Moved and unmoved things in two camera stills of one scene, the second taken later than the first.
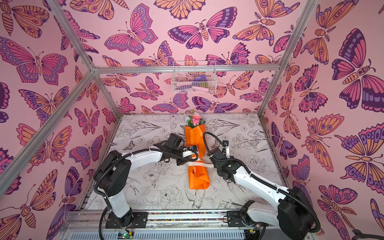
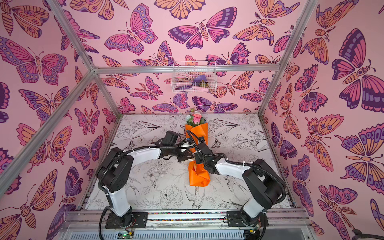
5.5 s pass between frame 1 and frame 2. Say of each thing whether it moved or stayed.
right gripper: moved
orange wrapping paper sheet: stayed
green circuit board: stayed
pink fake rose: stayed
